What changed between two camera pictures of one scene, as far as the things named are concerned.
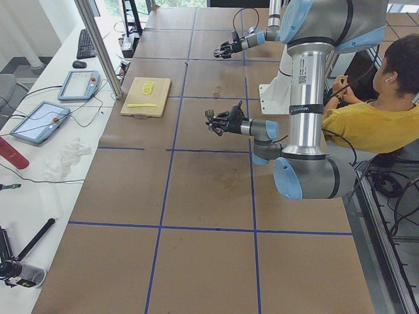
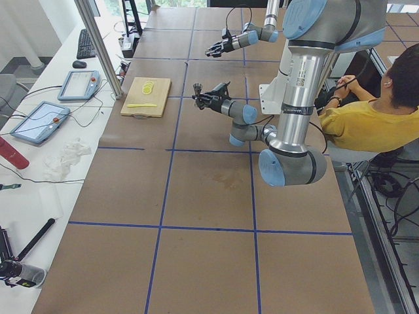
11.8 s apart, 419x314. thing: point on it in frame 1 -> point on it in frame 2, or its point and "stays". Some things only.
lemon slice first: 146,90 stays
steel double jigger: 209,114 -> 198,87
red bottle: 12,154 stays
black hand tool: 5,252 stays
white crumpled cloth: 58,168 stays
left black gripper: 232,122 -> 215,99
